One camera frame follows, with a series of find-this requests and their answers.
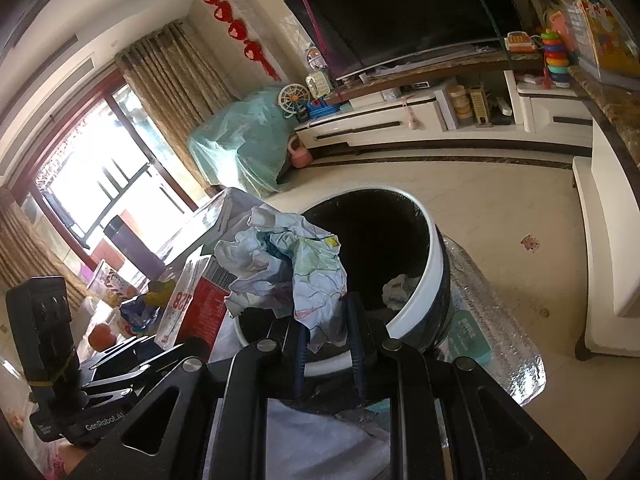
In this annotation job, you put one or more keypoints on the white bin with black bag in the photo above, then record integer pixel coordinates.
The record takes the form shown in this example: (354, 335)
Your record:
(425, 280)

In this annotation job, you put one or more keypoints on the black flat television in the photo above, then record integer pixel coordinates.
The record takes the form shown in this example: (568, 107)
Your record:
(400, 10)

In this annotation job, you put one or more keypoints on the yellow toy phone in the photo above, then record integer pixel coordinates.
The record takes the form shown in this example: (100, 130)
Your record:
(316, 84)

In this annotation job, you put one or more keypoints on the blue crumpled wrapper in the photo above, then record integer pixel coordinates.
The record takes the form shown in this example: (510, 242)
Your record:
(135, 312)

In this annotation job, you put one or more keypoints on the pink brush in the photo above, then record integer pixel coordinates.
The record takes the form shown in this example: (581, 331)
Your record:
(412, 116)

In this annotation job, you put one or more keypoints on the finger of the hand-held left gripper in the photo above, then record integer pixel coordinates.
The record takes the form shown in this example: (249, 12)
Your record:
(170, 352)
(125, 352)

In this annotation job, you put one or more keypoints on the purple thermos bottle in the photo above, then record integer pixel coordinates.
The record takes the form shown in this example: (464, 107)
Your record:
(125, 245)

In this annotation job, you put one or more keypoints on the white television cabinet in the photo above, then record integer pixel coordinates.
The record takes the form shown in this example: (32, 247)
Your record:
(380, 122)

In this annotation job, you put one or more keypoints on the beige patterned curtain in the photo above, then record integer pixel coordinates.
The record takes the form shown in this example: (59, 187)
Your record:
(30, 240)
(175, 75)

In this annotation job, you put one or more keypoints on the red white carton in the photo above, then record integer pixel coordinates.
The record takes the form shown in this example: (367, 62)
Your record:
(200, 310)

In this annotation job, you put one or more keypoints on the red framed glass door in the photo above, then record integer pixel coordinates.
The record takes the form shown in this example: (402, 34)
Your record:
(90, 170)

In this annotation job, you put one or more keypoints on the beige plastic bag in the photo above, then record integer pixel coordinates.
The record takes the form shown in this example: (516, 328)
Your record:
(545, 2)

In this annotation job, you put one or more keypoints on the red heart hanging decoration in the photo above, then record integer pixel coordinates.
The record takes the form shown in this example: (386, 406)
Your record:
(235, 25)

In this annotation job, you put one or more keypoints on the toy ferris wheel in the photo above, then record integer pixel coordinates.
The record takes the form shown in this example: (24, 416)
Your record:
(291, 100)

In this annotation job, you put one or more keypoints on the yellow green wrapper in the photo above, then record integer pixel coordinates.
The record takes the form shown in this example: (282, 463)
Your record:
(161, 290)

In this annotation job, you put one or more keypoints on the red apple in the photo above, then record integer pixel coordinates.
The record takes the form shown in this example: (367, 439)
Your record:
(102, 336)

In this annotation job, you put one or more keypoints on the clear water jug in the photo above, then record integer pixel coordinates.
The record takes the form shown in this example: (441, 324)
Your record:
(500, 330)

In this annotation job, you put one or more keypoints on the drawing paper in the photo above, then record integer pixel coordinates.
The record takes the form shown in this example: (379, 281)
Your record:
(310, 265)

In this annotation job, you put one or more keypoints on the clear snack bag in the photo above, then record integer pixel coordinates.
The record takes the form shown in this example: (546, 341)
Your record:
(107, 280)

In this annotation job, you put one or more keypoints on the blue toy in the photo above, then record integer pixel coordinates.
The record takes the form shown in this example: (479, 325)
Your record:
(320, 108)

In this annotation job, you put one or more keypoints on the small wooden rack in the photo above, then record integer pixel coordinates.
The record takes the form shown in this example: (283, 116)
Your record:
(480, 107)

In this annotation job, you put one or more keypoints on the crumpled white wrapper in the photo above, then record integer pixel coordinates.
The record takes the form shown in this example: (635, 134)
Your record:
(400, 287)

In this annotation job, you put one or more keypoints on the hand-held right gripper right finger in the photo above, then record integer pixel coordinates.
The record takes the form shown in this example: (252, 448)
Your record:
(357, 355)

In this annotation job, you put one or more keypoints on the orange toy cash register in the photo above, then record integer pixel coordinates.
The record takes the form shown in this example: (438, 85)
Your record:
(520, 41)

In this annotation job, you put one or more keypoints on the rainbow stacking rings toy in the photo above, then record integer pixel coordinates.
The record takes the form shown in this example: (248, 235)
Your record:
(555, 55)

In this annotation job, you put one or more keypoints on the yellow toy box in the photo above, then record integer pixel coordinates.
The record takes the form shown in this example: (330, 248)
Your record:
(602, 30)

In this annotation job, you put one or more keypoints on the white remote control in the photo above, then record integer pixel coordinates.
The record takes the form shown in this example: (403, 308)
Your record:
(502, 107)

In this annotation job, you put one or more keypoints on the pink toy kettle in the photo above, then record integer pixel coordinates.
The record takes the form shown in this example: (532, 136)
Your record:
(300, 152)

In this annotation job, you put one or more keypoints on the cream stacked containers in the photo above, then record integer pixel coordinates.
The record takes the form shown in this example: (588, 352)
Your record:
(457, 102)

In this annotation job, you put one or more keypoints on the white marble-top cabinet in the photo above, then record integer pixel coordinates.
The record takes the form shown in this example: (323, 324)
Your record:
(607, 210)

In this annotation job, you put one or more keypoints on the teal covered armchair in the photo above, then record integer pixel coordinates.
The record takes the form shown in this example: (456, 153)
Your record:
(240, 145)

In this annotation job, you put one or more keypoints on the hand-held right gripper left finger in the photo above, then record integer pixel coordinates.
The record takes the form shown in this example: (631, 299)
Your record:
(300, 360)

